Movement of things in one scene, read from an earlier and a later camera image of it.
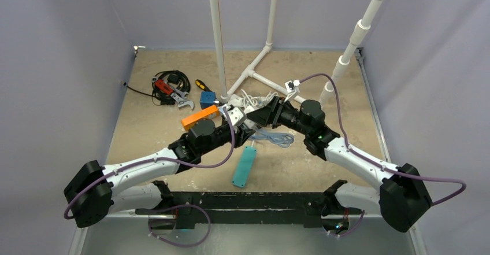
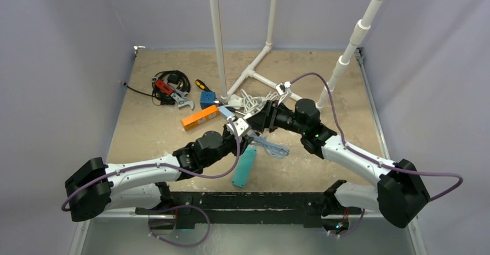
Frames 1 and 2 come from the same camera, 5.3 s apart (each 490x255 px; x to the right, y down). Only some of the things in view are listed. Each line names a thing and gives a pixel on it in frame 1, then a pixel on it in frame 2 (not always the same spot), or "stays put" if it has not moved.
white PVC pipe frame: [352, 47] stays put
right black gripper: [274, 110] stays put
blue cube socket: [207, 99] stays put
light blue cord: [282, 140] -> [274, 150]
